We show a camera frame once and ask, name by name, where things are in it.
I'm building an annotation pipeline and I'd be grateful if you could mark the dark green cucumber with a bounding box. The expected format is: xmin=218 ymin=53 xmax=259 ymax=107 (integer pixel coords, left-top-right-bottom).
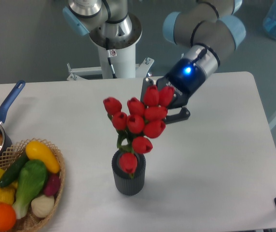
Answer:
xmin=0 ymin=152 xmax=29 ymax=188

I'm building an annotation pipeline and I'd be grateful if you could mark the purple red radish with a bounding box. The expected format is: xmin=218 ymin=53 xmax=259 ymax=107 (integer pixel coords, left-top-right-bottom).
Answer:
xmin=43 ymin=174 xmax=61 ymax=196

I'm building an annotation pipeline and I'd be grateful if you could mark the white garlic bulb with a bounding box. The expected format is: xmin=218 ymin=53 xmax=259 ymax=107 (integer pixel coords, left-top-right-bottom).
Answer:
xmin=31 ymin=194 xmax=55 ymax=218

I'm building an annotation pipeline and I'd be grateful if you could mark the woven wicker basket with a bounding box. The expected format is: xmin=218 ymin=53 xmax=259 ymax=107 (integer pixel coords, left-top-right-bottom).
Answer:
xmin=0 ymin=138 xmax=65 ymax=232

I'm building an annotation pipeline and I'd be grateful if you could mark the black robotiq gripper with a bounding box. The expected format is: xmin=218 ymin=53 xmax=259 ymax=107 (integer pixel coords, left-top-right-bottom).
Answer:
xmin=140 ymin=58 xmax=206 ymax=124

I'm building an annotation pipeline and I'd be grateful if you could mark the red tulip bouquet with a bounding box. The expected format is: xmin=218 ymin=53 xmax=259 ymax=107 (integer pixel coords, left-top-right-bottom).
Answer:
xmin=103 ymin=85 xmax=174 ymax=179

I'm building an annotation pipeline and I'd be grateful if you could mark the dark grey ribbed vase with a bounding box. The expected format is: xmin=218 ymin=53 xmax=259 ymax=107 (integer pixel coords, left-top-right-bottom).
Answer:
xmin=111 ymin=150 xmax=146 ymax=196

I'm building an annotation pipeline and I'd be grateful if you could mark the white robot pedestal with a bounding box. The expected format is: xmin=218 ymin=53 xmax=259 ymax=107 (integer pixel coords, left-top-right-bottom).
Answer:
xmin=67 ymin=45 xmax=154 ymax=81

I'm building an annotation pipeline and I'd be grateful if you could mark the green lettuce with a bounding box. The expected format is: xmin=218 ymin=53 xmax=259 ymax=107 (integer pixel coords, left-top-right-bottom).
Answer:
xmin=13 ymin=159 xmax=48 ymax=220

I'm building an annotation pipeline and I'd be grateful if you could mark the orange fruit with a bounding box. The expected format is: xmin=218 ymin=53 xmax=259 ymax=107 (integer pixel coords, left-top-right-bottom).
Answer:
xmin=0 ymin=203 xmax=16 ymax=232

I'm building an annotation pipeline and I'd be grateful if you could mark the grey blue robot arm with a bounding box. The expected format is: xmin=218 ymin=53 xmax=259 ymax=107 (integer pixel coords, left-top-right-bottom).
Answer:
xmin=63 ymin=0 xmax=246 ymax=124

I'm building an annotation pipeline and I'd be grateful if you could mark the yellow squash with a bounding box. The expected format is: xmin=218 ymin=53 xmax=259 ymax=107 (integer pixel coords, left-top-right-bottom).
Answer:
xmin=25 ymin=141 xmax=60 ymax=174

